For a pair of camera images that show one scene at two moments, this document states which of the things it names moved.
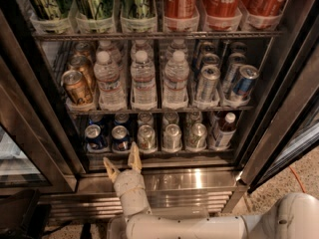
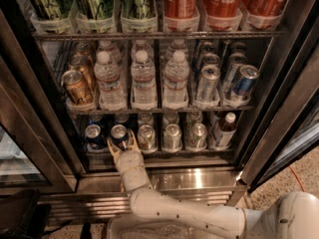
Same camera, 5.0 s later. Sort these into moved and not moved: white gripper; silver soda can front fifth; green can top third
Moved: white gripper
Not moved: silver soda can front fifth; green can top third
